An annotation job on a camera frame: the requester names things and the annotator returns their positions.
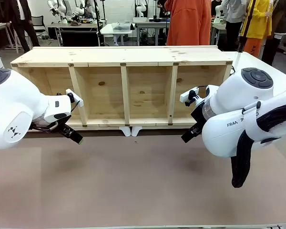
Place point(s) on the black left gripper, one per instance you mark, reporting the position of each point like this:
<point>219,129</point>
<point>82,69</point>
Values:
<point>63,127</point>

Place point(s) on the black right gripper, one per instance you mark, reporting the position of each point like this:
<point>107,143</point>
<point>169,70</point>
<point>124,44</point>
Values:
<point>199,117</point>

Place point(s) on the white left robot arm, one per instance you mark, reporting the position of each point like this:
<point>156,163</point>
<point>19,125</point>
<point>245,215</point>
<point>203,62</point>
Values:
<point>14,102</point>

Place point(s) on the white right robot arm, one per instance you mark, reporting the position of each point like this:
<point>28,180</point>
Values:
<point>231,119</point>

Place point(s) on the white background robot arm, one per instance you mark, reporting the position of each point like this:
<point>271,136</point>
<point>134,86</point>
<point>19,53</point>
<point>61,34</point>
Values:
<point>219,14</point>
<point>141,7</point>
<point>58,9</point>

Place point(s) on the light wooden compartment shelf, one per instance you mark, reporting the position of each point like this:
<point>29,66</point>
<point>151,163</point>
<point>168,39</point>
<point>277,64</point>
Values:
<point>133,57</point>

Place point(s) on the dark background work table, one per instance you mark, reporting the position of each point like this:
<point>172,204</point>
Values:
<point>76,33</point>

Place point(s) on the background table with robot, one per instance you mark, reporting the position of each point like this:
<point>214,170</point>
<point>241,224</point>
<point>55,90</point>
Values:
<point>218,31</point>

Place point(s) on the person in orange hoodie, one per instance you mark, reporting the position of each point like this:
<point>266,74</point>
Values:
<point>189,21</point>

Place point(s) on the grey background table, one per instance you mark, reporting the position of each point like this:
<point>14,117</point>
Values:
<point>152,27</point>

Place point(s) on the white background table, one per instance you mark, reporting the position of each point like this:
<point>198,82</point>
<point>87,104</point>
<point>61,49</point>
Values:
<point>115,29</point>

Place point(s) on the black mesh office chair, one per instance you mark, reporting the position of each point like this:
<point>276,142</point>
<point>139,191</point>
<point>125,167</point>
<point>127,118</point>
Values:
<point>40,26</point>

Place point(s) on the person in grey top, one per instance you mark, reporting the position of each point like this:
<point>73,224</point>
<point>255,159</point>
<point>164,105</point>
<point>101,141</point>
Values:
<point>234,19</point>

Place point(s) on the person in yellow jacket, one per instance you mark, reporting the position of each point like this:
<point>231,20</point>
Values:
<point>256,21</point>

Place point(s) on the person in dark suit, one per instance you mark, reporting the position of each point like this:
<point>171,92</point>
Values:
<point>21,19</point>

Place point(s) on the person in black clothes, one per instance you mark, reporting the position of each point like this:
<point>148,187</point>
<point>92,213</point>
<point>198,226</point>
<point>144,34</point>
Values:
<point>280,26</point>

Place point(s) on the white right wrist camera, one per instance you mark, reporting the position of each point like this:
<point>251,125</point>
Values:
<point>188,94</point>

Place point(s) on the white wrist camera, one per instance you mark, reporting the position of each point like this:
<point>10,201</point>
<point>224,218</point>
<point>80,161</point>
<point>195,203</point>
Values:
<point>188,94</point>
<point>76,97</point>

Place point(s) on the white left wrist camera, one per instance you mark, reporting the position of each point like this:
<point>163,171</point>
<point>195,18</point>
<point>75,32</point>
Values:
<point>76,97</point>

